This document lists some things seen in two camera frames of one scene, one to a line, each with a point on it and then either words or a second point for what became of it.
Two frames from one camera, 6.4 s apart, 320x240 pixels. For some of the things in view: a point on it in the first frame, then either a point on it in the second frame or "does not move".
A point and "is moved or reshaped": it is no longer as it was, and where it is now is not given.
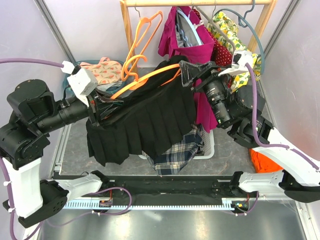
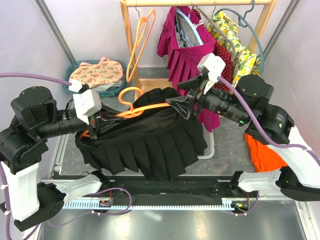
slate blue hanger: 242,22 does not move
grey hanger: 211,20 does not move
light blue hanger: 192,25 does not move
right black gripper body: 213,74 -> 197,96
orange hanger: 139,81 -> 132,113
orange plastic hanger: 141,20 is moved or reshaped
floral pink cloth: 106,71 does not move
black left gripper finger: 106,107 -> 105,125
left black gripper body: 93,109 -> 94,121
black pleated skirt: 152,119 is moved or reshaped
